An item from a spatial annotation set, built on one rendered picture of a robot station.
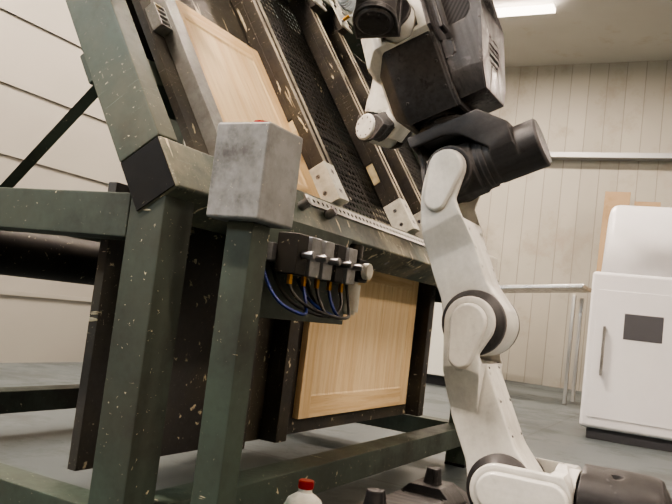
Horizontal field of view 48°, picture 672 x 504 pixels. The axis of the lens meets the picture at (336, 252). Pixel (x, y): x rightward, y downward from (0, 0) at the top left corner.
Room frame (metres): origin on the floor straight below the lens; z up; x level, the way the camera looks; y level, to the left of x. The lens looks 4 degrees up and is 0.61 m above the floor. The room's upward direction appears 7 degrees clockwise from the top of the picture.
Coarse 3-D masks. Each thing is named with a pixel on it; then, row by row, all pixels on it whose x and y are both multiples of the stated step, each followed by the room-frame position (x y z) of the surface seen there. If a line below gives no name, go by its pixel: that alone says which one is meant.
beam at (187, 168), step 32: (128, 160) 1.47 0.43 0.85; (160, 160) 1.43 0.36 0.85; (192, 160) 1.50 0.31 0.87; (160, 192) 1.42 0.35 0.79; (192, 192) 1.46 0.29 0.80; (192, 224) 1.59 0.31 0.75; (224, 224) 1.65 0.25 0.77; (320, 224) 1.93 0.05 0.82; (352, 224) 2.13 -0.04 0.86; (384, 224) 2.39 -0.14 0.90; (384, 256) 2.32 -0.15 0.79; (416, 256) 2.52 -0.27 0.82
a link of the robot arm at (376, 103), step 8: (376, 88) 2.13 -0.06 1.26; (368, 96) 2.16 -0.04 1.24; (376, 96) 2.13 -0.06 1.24; (384, 96) 2.13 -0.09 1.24; (368, 104) 2.14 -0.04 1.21; (376, 104) 2.13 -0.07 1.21; (384, 104) 2.13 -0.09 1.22; (368, 112) 2.14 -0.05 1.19; (376, 112) 2.13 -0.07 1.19; (376, 144) 2.14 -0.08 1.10; (384, 144) 2.14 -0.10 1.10; (392, 144) 2.15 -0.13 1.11
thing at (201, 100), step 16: (160, 0) 1.80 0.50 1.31; (176, 16) 1.80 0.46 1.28; (176, 32) 1.76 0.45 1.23; (176, 48) 1.76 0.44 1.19; (192, 48) 1.79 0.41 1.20; (176, 64) 1.76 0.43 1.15; (192, 64) 1.75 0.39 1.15; (192, 80) 1.73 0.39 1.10; (192, 96) 1.73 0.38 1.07; (208, 96) 1.74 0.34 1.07; (208, 112) 1.70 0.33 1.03; (208, 128) 1.70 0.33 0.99; (208, 144) 1.70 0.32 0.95
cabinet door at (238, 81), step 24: (192, 24) 1.92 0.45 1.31; (216, 48) 1.99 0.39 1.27; (240, 48) 2.13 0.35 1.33; (216, 72) 1.91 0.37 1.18; (240, 72) 2.05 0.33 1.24; (264, 72) 2.21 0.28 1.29; (216, 96) 1.84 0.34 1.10; (240, 96) 1.97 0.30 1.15; (264, 96) 2.12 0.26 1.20; (240, 120) 1.90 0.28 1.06; (264, 120) 2.03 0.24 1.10; (312, 192) 2.08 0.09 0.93
